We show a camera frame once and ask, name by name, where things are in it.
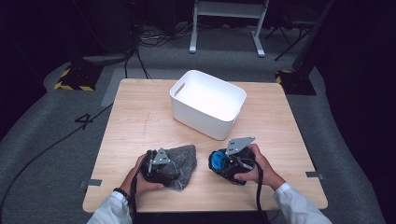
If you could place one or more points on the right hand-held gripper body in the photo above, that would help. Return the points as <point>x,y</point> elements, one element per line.
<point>238,163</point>

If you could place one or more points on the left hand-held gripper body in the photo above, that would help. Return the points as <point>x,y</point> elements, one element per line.
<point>157,169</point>

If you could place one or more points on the blue toy car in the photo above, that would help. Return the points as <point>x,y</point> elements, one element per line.
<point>219,159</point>

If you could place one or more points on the grey microfibre cloth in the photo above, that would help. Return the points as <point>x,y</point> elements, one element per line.
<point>185,161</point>

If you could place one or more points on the person's left hand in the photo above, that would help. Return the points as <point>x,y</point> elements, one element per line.
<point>137,180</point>

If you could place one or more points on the person's right hand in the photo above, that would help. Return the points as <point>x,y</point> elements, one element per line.
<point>264,169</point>

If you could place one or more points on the grey tape strip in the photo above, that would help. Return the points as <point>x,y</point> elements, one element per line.
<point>314,174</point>
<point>95,182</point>

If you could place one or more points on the white plastic storage bin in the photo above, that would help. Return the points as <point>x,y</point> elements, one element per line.
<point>208,102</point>

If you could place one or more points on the black yellow striped stand base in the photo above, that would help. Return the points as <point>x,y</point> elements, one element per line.
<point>295,82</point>
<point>79,79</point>

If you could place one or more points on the black folding stand legs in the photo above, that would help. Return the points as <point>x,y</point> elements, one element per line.
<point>292,34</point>

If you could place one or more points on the grey slanted metal post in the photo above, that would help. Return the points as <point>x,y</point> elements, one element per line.
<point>313,34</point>

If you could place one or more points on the white metal table frame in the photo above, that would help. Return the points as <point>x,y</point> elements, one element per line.
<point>229,9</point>

